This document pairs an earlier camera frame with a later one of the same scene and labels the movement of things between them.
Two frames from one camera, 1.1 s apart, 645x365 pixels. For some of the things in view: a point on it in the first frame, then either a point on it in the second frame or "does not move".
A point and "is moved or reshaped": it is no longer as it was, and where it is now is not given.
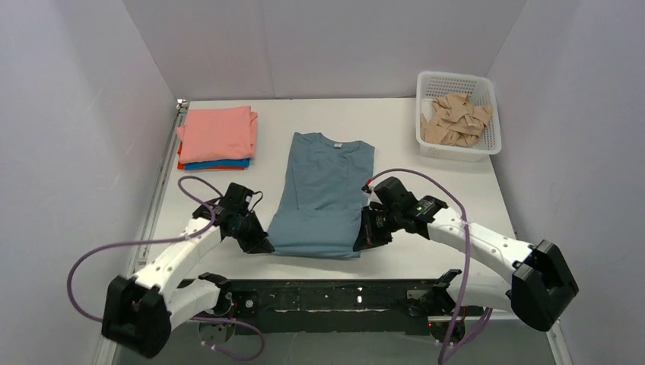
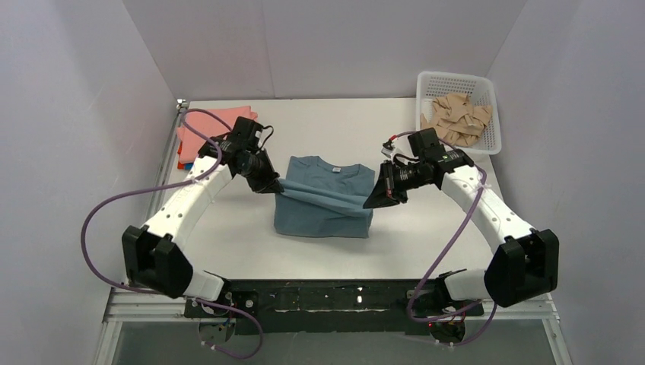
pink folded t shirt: (210, 134) does not move
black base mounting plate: (339, 306) does not move
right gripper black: (376, 225) to (392, 184)
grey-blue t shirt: (319, 211) is moved or reshaped
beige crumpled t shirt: (454, 121) does not move
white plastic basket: (430, 85) does not move
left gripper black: (250, 230) to (260, 173)
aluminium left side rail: (143, 255) does not move
